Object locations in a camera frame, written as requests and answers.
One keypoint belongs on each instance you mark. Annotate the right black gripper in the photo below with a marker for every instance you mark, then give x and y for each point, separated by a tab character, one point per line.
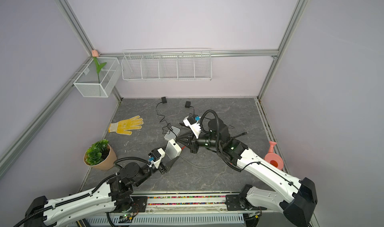
190	138

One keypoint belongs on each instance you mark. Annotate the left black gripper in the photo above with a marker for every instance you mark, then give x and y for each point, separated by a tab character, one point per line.
167	166

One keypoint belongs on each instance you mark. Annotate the white network switch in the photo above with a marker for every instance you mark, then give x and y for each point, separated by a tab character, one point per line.
172	133
173	150

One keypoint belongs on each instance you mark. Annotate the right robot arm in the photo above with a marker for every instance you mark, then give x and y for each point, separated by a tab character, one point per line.
295	198

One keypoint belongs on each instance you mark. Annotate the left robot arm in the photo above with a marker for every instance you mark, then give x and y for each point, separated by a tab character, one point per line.
111	195

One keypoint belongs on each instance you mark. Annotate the yellow white work glove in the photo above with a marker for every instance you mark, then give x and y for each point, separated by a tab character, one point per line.
126	127

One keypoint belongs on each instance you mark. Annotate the potted green plant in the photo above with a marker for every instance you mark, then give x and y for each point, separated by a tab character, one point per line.
100	156

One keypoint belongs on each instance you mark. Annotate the pink watering can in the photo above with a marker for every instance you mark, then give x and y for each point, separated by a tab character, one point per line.
272	158

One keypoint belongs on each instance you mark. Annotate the small white mesh basket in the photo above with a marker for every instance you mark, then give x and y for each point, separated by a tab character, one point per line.
87	81

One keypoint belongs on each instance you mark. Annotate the artificial pink tulip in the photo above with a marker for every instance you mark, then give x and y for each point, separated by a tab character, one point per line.
99	66

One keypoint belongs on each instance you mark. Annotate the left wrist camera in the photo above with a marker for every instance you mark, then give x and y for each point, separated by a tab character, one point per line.
155	157

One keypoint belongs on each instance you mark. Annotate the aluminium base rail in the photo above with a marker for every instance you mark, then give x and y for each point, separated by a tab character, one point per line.
250	209

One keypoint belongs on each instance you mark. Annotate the long white wire basket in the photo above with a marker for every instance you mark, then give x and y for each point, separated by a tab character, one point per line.
167	64

